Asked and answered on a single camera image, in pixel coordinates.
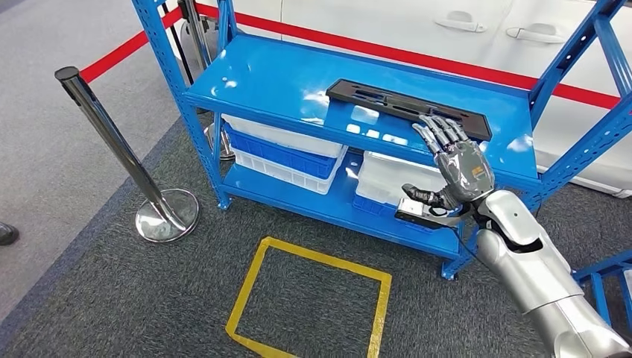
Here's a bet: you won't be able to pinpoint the black plastic slotted part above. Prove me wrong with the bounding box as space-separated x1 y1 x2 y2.
326 78 493 142

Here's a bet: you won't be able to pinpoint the blue metal shelf rack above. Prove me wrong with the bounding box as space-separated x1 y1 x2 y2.
130 0 632 282

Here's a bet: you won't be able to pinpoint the blue plastic crate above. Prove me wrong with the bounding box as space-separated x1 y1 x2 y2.
223 123 339 180
351 194 438 234

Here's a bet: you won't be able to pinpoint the yellow floor tape square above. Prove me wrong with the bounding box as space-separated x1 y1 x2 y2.
225 236 393 358

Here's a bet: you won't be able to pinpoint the red barrier belt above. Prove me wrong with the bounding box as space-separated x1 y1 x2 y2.
195 4 622 110
78 7 185 84

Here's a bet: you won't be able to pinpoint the white car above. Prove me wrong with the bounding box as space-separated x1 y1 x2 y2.
168 0 632 198

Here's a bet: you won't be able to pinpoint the thin black pole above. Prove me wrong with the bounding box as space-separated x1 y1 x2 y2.
160 2 197 85

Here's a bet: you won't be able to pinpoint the small blue metal rack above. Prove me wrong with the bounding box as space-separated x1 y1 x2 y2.
572 249 632 327

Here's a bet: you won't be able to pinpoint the person's foot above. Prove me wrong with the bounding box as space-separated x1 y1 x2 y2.
0 222 21 247

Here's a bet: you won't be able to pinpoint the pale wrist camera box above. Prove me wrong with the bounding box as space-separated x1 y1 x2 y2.
394 197 446 229

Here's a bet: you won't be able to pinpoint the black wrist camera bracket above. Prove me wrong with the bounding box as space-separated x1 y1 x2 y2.
394 204 470 232

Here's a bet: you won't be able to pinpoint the chrome stanchion post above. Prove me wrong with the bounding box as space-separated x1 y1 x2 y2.
54 66 200 244
177 0 236 162

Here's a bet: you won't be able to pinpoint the white car door handle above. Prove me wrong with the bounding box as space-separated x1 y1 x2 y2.
505 23 568 45
433 10 487 34

